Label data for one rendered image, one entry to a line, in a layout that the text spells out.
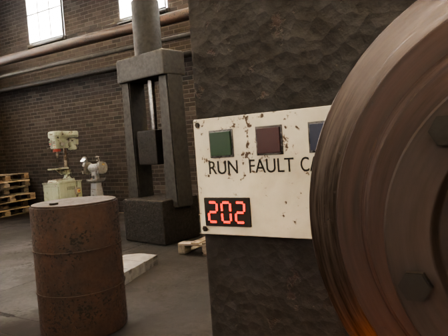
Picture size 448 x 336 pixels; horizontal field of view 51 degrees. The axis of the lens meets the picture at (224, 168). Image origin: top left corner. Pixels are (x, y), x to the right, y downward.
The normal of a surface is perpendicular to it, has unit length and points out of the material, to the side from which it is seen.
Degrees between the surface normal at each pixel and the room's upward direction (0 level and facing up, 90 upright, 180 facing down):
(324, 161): 90
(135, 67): 90
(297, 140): 90
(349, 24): 90
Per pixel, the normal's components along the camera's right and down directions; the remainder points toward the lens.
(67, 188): 0.85, -0.04
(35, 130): -0.52, 0.08
